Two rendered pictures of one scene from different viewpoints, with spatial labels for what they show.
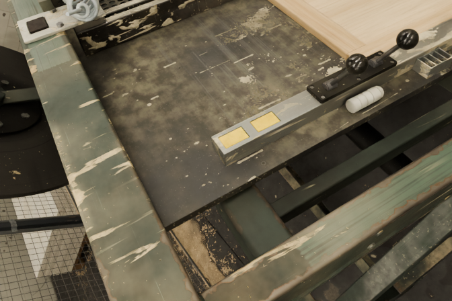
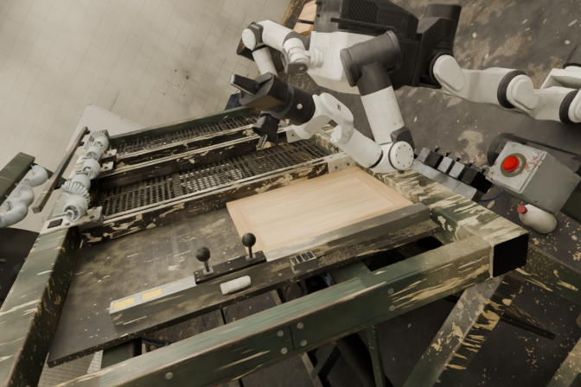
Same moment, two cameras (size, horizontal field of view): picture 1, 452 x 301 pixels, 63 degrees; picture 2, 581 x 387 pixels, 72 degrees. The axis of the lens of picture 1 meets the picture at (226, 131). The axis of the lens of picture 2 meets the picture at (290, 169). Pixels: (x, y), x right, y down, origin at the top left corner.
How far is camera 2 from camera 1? 0.72 m
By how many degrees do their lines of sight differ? 29
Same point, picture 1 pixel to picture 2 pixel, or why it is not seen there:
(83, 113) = (35, 278)
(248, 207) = (116, 358)
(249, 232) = not seen: hidden behind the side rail
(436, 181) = (222, 340)
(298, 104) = (181, 284)
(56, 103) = (27, 271)
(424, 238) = not seen: outside the picture
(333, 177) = not seen: hidden behind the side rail
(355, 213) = (153, 357)
